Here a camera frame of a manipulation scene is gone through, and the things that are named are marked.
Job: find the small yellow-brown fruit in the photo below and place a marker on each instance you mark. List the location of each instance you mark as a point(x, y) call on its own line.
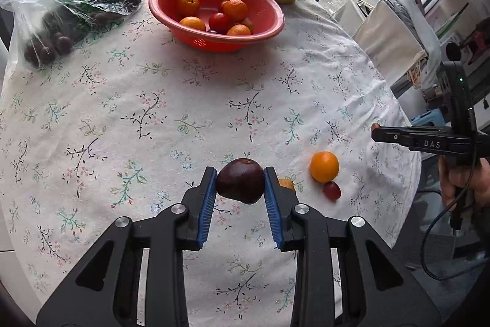
point(248, 24)

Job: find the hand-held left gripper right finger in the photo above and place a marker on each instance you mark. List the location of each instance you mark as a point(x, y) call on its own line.
point(272, 208)

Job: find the floral white tablecloth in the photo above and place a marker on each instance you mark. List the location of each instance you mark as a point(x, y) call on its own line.
point(153, 101)

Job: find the blue box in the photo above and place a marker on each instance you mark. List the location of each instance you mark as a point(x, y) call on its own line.
point(427, 118)

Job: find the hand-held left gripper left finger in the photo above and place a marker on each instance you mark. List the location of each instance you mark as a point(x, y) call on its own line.
point(206, 208)

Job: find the small orange mandarin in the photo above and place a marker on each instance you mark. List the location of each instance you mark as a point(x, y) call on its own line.
point(238, 30)

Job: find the dark purple plum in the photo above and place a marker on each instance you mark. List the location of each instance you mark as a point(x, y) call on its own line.
point(241, 181)

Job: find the white fabric chair cover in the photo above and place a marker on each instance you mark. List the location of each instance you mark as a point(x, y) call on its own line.
point(382, 36)

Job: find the red plastic colander basket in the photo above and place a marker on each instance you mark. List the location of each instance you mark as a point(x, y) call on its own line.
point(164, 1)

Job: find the yellow speckled plum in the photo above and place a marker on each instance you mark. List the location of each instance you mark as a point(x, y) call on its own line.
point(288, 184)

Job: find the large orange mandarin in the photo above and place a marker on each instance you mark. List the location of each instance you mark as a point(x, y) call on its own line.
point(324, 167)

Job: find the grey cloth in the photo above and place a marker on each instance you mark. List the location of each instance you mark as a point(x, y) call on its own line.
point(419, 20)

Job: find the red cherry tomato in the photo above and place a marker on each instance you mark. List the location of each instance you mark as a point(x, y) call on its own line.
point(219, 22)

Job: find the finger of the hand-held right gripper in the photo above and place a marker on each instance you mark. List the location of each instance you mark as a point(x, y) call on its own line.
point(390, 134)

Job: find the person's right hand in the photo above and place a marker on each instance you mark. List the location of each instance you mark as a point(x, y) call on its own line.
point(478, 179)

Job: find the purple red grape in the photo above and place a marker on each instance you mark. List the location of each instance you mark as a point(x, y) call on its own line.
point(332, 191)

